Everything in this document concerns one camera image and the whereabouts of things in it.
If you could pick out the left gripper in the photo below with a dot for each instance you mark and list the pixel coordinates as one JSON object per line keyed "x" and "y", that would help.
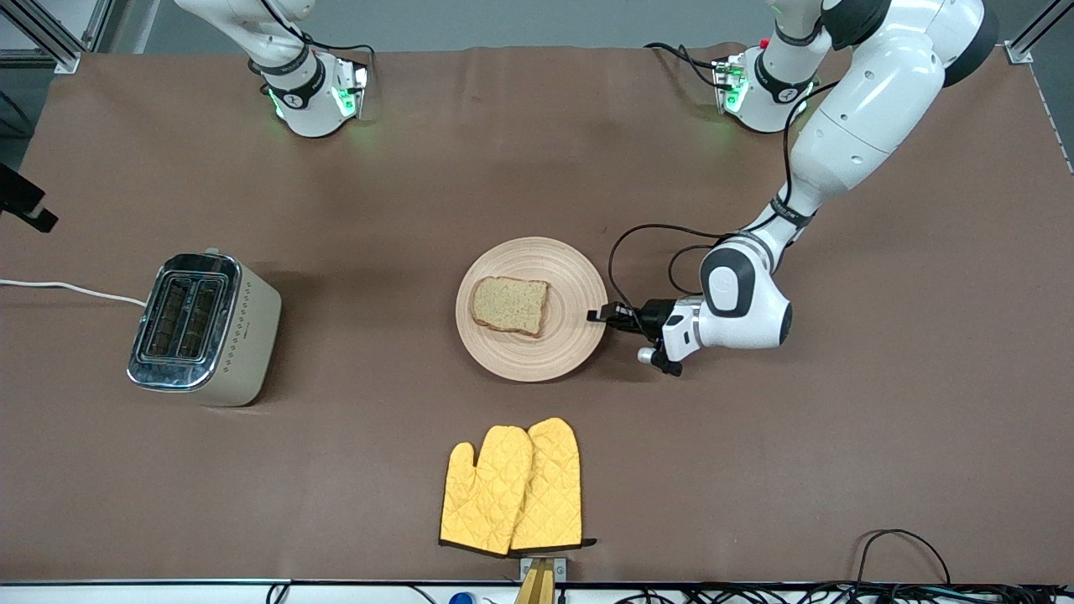
{"x": 651, "y": 317}

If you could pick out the round light wooden plate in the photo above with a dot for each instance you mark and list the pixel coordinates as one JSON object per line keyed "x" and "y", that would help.
{"x": 529, "y": 356}

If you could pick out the brown bread toast slice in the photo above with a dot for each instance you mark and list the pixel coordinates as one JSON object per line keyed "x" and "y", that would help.
{"x": 508, "y": 304}

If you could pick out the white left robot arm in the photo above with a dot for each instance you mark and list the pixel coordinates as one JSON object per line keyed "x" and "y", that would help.
{"x": 873, "y": 117}

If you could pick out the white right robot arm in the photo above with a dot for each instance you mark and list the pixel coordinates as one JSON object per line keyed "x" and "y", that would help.
{"x": 294, "y": 92}

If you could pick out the yellow quilted oven mitt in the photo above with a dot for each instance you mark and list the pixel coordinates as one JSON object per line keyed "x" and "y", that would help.
{"x": 554, "y": 486}
{"x": 482, "y": 495}

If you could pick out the brown table cover sheet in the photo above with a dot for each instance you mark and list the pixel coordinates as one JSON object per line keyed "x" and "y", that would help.
{"x": 755, "y": 461}

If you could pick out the chrome and beige toaster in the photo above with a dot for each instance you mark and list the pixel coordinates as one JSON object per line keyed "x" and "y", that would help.
{"x": 243, "y": 352}

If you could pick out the blue round cap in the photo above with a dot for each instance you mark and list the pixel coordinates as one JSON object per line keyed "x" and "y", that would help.
{"x": 461, "y": 599}

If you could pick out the aluminium frame profile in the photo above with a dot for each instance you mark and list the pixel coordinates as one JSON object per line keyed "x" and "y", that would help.
{"x": 1019, "y": 53}
{"x": 50, "y": 38}

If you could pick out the wooden stick with metal bracket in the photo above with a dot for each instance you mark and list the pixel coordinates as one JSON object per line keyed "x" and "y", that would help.
{"x": 539, "y": 583}

